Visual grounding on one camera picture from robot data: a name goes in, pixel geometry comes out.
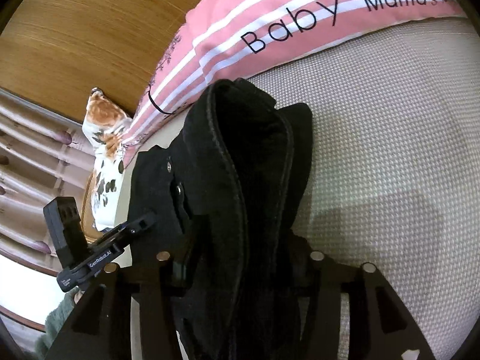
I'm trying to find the black pants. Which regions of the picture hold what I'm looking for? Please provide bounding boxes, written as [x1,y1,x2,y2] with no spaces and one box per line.
[128,79,312,359]

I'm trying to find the wooden bedside chair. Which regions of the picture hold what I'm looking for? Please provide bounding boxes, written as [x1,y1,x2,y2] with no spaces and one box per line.
[80,173,103,244]

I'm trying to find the pink curtain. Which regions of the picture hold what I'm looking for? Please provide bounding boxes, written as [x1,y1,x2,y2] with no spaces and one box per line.
[1,89,94,275]

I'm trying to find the grey woven bed mat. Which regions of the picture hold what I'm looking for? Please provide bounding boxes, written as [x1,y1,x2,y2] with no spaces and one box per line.
[252,18,479,359]

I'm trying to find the wooden headboard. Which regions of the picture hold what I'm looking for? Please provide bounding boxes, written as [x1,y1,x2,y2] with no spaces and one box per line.
[1,0,200,121]

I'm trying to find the pink striped baby pillow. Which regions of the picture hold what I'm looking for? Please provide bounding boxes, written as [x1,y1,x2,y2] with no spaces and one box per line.
[120,0,464,162]

